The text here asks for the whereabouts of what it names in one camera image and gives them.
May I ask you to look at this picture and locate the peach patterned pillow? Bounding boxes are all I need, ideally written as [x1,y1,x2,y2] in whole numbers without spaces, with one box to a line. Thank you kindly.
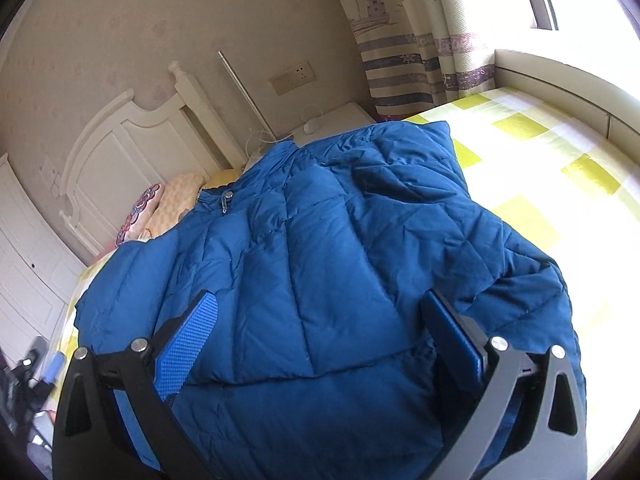
[145,172,206,238]

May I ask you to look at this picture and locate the white nightstand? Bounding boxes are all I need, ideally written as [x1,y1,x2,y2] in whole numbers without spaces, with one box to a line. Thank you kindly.
[242,101,378,171]

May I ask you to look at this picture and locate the cream window ledge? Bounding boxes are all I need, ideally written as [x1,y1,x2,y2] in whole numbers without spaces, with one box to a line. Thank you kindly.
[492,47,640,161]

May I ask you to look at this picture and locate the yellow checked bed sheet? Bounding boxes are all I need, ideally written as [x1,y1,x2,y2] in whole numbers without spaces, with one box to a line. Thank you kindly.
[50,85,640,476]

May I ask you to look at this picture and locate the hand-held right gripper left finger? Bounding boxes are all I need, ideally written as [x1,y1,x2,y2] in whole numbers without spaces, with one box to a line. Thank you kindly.
[52,290,221,480]

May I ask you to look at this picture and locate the blue puffer jacket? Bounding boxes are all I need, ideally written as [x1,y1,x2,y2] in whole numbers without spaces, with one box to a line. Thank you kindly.
[74,121,587,480]

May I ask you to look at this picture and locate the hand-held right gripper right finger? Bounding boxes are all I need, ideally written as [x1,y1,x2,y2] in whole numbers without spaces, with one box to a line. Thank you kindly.
[420,289,588,480]

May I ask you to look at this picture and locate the beige wall socket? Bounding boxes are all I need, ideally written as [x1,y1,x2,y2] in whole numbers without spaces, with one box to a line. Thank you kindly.
[269,61,317,95]

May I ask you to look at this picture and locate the floral patterned pillow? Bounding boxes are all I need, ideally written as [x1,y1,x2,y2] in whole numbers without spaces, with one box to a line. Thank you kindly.
[114,182,166,248]

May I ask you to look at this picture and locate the white wooden headboard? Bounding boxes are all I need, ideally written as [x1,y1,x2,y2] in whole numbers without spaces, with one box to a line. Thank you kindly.
[59,60,236,261]

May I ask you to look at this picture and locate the striped boat-print curtain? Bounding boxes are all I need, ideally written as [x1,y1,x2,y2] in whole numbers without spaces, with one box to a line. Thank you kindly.
[320,0,501,123]

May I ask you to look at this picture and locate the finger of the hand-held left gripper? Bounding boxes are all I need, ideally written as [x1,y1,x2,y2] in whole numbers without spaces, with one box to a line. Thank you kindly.
[44,352,65,385]

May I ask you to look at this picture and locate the white wardrobe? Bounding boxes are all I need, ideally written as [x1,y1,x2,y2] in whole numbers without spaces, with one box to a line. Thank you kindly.
[0,152,86,356]

